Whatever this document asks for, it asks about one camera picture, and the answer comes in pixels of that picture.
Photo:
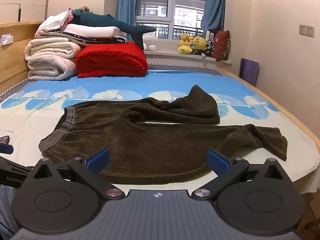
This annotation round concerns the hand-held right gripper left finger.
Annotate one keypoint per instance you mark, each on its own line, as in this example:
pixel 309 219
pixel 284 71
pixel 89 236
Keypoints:
pixel 98 158

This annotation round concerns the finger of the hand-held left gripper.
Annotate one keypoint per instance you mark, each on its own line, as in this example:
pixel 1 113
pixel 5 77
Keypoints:
pixel 6 149
pixel 3 139

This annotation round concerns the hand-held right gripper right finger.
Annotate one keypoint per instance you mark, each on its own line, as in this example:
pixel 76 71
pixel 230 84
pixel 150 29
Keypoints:
pixel 217 161

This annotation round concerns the blue white patterned bedsheet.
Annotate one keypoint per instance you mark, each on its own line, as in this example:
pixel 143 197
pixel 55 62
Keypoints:
pixel 50 125

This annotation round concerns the wooden headboard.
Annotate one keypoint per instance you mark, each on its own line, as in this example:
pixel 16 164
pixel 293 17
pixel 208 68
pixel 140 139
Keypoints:
pixel 12 57

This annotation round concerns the grey white folded blanket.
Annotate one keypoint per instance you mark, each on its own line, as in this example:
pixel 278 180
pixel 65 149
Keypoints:
pixel 50 67

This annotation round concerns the tissue pack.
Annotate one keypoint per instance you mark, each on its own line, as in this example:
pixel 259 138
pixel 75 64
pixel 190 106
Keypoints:
pixel 6 40

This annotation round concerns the red folded blanket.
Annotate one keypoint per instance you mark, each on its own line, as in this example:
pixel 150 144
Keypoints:
pixel 110 60

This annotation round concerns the cream folded blanket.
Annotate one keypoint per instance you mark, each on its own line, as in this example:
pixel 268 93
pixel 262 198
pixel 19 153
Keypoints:
pixel 50 47

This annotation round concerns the black white plush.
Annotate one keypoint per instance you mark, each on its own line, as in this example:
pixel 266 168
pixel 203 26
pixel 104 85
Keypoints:
pixel 209 48

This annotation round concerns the white windowsill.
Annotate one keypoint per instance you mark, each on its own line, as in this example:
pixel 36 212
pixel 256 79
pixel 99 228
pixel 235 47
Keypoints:
pixel 170 56

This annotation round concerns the red cushion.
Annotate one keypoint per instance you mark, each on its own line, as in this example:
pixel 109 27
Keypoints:
pixel 222 45

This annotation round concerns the yellow round plush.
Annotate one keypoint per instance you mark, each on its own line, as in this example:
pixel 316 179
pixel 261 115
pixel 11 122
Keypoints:
pixel 200 43

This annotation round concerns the navy trimmed folded blanket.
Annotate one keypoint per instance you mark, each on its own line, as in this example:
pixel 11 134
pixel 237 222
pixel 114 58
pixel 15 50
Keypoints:
pixel 95 39

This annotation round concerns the yellow duck plush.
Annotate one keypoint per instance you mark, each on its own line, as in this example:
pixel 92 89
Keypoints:
pixel 185 43

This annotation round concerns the pink white folded cloth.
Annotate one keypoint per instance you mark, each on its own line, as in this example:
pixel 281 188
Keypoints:
pixel 53 22

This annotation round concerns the white plush toy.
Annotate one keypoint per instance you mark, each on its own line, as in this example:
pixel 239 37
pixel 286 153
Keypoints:
pixel 150 41

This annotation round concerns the white folded duvet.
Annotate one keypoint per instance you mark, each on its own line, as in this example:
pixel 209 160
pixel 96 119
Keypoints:
pixel 92 30

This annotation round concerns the teal shark plush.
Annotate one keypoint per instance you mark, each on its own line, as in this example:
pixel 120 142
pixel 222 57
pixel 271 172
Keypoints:
pixel 110 21

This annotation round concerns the white wardrobe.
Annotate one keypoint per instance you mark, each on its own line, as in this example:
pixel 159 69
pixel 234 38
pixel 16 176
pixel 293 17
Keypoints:
pixel 30 0

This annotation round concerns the brown teddy bear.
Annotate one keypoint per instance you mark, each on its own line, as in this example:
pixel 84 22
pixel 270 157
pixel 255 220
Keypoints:
pixel 85 8

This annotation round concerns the blue curtain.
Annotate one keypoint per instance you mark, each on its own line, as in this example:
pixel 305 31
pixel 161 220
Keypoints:
pixel 126 5
pixel 215 5

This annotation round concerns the window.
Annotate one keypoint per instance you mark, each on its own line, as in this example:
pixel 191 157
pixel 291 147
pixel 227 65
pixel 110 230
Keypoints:
pixel 155 0

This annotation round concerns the wooden bed frame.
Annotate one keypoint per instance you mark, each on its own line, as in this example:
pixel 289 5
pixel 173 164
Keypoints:
pixel 286 111

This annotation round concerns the beige wall socket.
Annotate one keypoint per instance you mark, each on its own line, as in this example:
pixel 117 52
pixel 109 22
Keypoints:
pixel 302 29
pixel 310 31

